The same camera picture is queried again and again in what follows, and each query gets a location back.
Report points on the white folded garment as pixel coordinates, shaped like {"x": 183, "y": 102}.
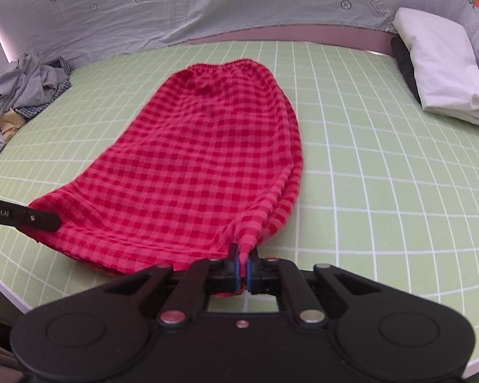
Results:
{"x": 439, "y": 60}

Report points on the beige garment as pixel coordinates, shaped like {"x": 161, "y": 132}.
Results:
{"x": 10, "y": 121}

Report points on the green grid mat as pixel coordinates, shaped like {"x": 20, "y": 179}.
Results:
{"x": 363, "y": 167}

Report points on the red checked shorts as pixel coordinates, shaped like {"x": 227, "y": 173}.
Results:
{"x": 207, "y": 147}

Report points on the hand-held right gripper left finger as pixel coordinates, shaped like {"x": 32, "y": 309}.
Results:
{"x": 235, "y": 273}

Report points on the grey garment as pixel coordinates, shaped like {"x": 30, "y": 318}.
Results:
{"x": 24, "y": 83}

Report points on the dark folded garment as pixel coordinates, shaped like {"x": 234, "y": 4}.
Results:
{"x": 403, "y": 60}

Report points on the carrot printed sheet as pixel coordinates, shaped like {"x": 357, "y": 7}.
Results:
{"x": 243, "y": 0}

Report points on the blue plaid garment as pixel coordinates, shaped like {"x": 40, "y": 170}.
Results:
{"x": 36, "y": 109}

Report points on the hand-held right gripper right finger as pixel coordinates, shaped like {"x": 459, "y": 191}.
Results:
{"x": 252, "y": 273}

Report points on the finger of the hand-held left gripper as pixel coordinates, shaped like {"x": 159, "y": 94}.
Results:
{"x": 40, "y": 220}

